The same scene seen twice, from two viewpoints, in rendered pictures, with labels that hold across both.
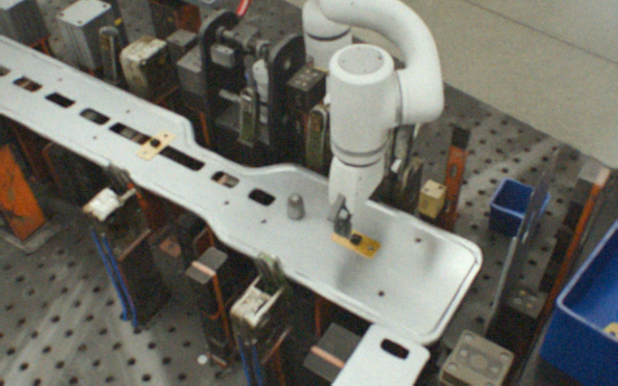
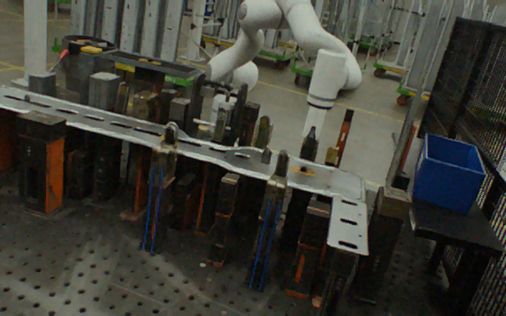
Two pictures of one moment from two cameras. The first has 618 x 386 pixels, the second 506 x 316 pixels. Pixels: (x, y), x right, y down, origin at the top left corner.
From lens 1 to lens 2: 0.88 m
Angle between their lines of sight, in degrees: 34
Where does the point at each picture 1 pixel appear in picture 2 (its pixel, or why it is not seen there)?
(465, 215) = not seen: hidden behind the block
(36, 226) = (57, 206)
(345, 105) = (328, 69)
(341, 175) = (316, 113)
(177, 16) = (155, 88)
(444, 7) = not seen: hidden behind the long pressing
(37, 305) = (74, 245)
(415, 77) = (350, 64)
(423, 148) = not seen: hidden behind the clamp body
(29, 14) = (51, 85)
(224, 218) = (228, 162)
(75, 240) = (85, 216)
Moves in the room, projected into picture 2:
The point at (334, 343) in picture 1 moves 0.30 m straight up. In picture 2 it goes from (317, 205) to (343, 105)
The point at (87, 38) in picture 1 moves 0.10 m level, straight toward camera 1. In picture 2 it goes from (109, 89) to (122, 97)
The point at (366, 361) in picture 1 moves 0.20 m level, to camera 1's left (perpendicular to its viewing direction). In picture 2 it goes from (339, 206) to (277, 209)
